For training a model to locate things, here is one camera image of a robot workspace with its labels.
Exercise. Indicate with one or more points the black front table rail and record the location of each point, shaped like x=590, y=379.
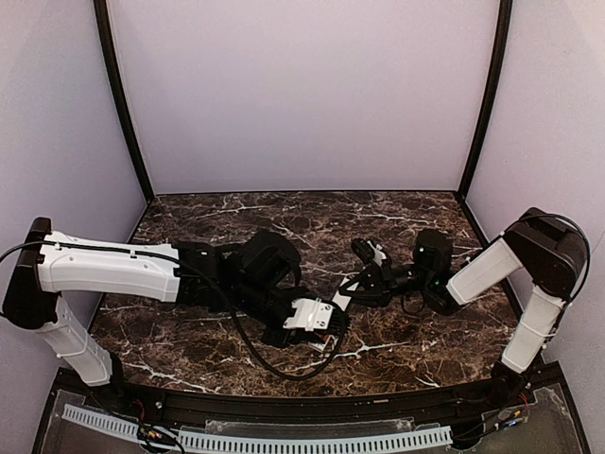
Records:
x=445, y=405

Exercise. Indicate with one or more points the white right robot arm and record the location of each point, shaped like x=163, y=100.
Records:
x=551, y=248

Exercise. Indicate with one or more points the left black frame post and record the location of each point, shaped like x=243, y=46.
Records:
x=121, y=105

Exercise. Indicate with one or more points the black frame post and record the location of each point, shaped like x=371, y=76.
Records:
x=121, y=105
x=500, y=40

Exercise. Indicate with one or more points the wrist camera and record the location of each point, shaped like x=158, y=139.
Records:
x=317, y=315
x=370, y=253

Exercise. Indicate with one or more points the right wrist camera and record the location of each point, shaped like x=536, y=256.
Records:
x=370, y=253

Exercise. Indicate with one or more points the right black frame post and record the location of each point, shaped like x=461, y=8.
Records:
x=500, y=40

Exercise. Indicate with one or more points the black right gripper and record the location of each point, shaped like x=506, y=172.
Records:
x=378, y=275

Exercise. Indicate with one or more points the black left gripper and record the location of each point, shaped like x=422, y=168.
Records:
x=293, y=337

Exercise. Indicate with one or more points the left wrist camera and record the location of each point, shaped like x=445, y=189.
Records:
x=317, y=315

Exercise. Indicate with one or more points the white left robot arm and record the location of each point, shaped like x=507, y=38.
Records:
x=243, y=276

